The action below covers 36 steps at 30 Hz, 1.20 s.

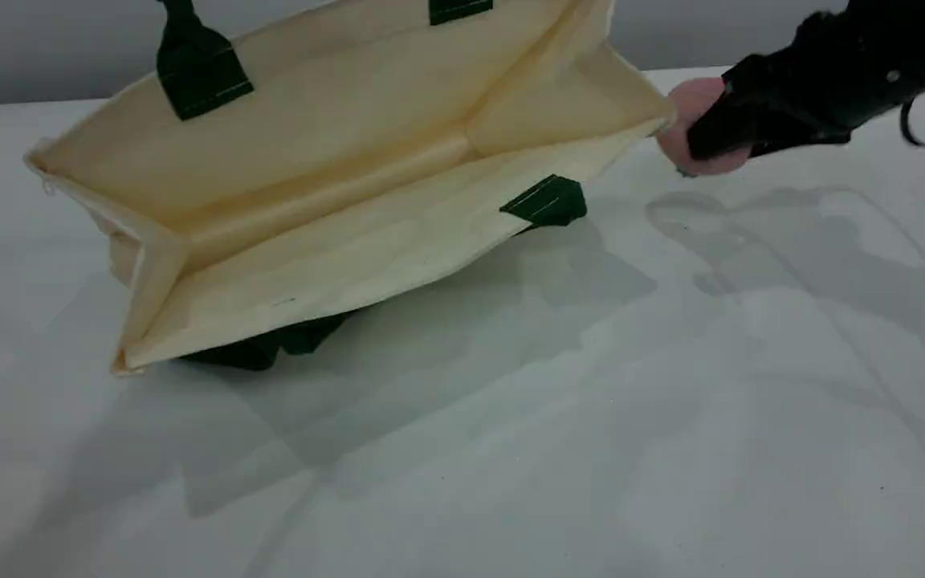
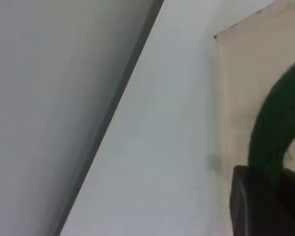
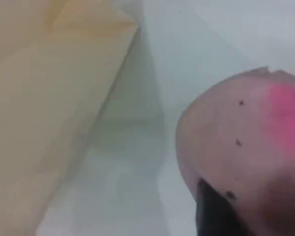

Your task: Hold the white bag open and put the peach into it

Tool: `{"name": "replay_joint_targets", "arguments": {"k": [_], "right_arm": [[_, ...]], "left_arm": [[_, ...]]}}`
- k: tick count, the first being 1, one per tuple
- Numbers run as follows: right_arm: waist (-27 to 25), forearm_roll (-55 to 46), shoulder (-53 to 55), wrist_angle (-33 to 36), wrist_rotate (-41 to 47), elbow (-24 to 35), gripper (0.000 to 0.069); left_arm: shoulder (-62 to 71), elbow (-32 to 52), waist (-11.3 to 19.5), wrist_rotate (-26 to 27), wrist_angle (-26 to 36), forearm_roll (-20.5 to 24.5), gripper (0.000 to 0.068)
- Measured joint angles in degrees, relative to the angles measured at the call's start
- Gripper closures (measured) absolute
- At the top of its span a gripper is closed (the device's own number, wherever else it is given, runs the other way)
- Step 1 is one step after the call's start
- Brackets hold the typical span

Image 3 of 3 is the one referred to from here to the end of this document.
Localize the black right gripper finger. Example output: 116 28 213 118
196 178 246 236

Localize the pink peach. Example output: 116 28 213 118
176 65 295 236

